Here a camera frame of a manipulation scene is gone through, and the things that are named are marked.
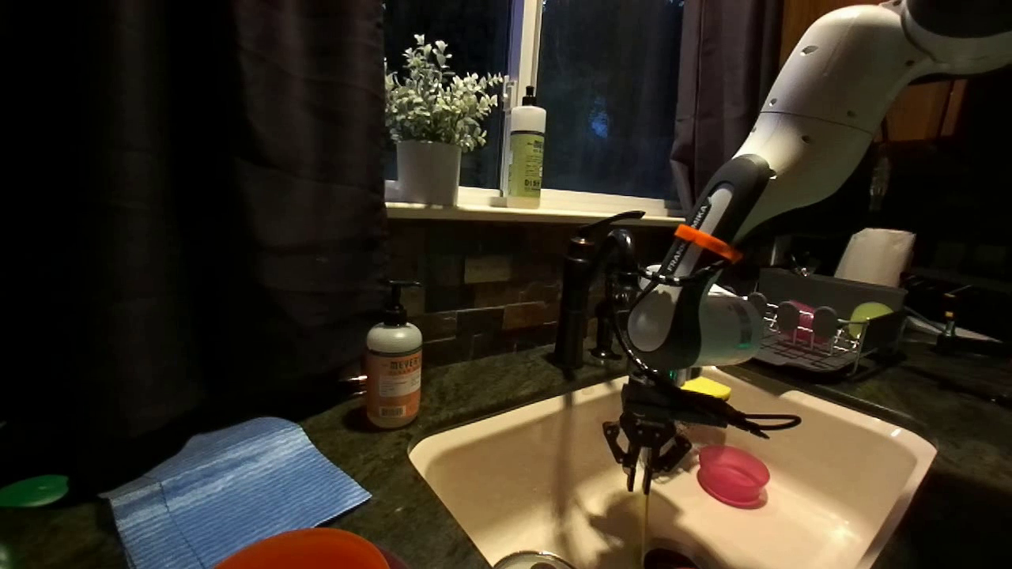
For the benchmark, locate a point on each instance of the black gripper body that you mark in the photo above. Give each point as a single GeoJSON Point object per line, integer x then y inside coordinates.
{"type": "Point", "coordinates": [653, 405]}

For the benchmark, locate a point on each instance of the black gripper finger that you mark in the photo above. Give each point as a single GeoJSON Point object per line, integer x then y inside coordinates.
{"type": "Point", "coordinates": [622, 451]}
{"type": "Point", "coordinates": [672, 447]}

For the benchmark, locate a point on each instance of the table knife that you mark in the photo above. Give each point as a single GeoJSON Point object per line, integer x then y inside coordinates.
{"type": "Point", "coordinates": [642, 506]}

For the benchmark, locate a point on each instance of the white and gray robot arm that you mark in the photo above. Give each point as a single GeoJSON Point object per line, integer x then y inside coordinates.
{"type": "Point", "coordinates": [833, 97]}

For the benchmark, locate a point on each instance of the metal sink drain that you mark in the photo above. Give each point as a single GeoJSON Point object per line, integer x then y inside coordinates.
{"type": "Point", "coordinates": [668, 556]}

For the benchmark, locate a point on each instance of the yellow sponge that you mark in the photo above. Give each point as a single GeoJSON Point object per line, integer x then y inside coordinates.
{"type": "Point", "coordinates": [708, 386]}

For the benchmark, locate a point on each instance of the pink plastic cup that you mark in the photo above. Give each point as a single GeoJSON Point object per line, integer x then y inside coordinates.
{"type": "Point", "coordinates": [732, 475]}

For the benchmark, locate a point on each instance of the white kitchen sink basin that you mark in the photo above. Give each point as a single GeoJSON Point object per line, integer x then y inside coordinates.
{"type": "Point", "coordinates": [525, 475]}

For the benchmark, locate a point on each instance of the black kitchen faucet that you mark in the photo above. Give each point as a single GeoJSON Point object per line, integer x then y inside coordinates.
{"type": "Point", "coordinates": [573, 305]}

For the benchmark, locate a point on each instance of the pink plates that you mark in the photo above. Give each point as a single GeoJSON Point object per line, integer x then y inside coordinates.
{"type": "Point", "coordinates": [808, 319]}

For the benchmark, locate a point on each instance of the dish rack with gray tray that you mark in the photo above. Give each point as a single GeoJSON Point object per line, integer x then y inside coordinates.
{"type": "Point", "coordinates": [823, 356]}

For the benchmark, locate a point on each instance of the light green dish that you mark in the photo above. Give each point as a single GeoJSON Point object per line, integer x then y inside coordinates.
{"type": "Point", "coordinates": [870, 313]}

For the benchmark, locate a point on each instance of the hand soap bottle orange label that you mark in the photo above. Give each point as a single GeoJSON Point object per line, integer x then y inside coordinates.
{"type": "Point", "coordinates": [393, 369]}

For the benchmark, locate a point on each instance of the white paper towel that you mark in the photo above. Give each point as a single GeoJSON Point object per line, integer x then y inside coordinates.
{"type": "Point", "coordinates": [878, 256]}

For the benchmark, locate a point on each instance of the green dish soap bottle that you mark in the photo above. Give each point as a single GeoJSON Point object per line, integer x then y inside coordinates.
{"type": "Point", "coordinates": [521, 145]}

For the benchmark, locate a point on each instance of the dark narrow curtain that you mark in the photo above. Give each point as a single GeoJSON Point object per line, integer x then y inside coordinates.
{"type": "Point", "coordinates": [728, 84]}

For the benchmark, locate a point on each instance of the orange plastic cup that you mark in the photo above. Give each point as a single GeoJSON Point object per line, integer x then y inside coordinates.
{"type": "Point", "coordinates": [303, 551]}

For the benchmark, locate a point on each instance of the potted plant white pot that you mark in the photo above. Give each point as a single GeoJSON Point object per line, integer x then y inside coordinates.
{"type": "Point", "coordinates": [432, 115]}

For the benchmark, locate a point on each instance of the blue dish cloth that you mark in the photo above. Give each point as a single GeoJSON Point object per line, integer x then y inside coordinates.
{"type": "Point", "coordinates": [232, 485]}

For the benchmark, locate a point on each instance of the dark wide curtain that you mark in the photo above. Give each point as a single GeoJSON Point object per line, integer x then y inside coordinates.
{"type": "Point", "coordinates": [208, 160]}

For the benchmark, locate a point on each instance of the green round lid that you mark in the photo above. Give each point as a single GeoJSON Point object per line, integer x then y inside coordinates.
{"type": "Point", "coordinates": [33, 491]}

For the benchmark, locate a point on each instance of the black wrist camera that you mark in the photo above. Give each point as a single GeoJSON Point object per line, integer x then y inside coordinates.
{"type": "Point", "coordinates": [706, 413]}

